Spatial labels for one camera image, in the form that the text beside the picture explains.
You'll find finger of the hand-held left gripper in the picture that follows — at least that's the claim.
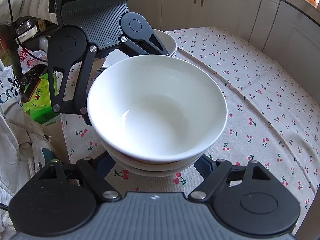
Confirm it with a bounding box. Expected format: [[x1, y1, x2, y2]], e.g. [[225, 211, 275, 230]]
[[120, 33, 171, 57], [49, 45, 98, 126]]

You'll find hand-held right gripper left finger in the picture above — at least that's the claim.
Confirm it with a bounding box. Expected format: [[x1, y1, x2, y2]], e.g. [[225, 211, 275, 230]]
[[37, 151, 122, 202]]

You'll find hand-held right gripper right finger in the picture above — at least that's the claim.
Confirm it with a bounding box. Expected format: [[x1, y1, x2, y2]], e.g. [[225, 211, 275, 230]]
[[187, 154, 272, 202]]

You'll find white round fruit-print plate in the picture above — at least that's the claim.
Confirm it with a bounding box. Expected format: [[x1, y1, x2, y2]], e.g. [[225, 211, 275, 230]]
[[96, 29, 178, 72]]

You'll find white ceramic bowl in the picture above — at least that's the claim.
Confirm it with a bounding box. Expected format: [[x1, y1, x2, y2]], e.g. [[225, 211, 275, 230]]
[[111, 155, 199, 178], [87, 54, 228, 165], [100, 135, 208, 172]]

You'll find green cardboard box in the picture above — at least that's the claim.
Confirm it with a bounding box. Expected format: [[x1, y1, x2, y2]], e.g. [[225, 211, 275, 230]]
[[23, 73, 61, 125]]

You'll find black plastic bag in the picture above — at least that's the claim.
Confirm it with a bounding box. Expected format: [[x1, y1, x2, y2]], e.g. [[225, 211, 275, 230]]
[[21, 64, 48, 85]]

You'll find white teapot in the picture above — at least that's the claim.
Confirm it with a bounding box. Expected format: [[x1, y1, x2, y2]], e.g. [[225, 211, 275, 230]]
[[39, 36, 52, 52]]

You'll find orange-cased phone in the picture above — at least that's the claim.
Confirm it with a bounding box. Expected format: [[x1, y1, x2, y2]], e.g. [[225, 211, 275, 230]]
[[21, 77, 42, 103]]

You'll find red-print plastic bag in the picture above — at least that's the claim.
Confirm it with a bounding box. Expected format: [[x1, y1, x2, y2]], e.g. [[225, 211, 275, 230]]
[[19, 45, 48, 72]]

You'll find small metal pot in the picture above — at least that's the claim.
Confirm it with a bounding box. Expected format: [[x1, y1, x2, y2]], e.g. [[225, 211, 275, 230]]
[[14, 17, 38, 37]]

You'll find white printed plastic bag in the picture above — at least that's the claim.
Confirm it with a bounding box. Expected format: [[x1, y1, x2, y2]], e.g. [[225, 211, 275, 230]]
[[0, 65, 23, 110]]

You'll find person's white jacket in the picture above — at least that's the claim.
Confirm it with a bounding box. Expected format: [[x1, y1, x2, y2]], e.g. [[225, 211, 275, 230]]
[[0, 102, 70, 232]]

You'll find cherry-print tablecloth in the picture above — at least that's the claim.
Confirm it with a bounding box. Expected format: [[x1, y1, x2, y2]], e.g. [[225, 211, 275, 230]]
[[60, 26, 320, 209]]

